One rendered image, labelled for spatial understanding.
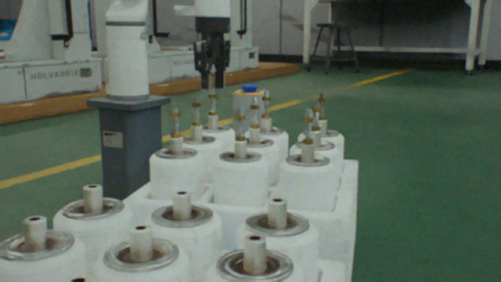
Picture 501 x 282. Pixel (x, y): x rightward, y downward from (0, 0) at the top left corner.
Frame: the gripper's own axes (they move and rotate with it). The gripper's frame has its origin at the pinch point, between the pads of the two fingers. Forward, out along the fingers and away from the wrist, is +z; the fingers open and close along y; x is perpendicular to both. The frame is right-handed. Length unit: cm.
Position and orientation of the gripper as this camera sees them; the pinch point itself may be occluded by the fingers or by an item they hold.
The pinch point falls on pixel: (213, 84)
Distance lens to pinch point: 121.7
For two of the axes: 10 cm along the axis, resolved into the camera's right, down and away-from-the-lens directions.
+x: -9.3, -0.9, 3.6
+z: -0.1, 9.8, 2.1
